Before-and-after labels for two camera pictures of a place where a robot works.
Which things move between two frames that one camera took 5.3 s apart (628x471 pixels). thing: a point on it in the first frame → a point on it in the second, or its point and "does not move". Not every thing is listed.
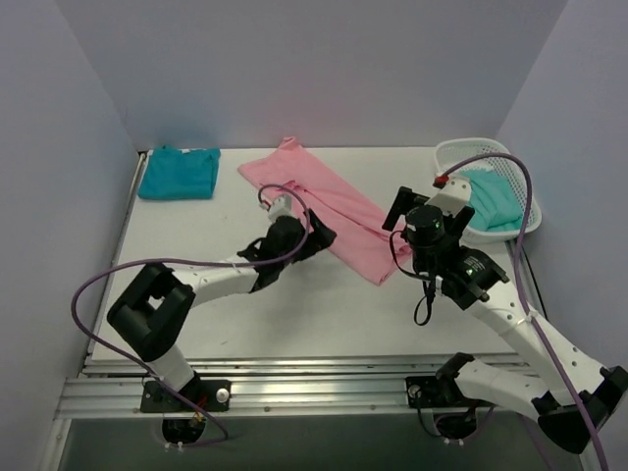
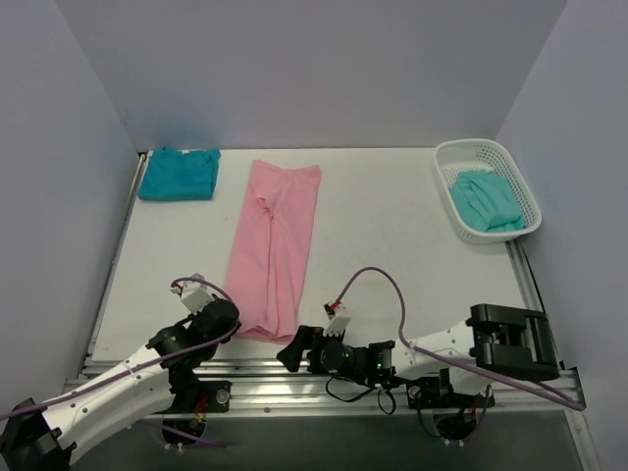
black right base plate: (437, 392) does not move
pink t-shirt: (359, 224) → (269, 257)
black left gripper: (308, 235) → (228, 317)
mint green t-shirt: (495, 205) does not move
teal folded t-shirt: (171, 174) does not move
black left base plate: (210, 395) does not move
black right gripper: (397, 210) → (311, 354)
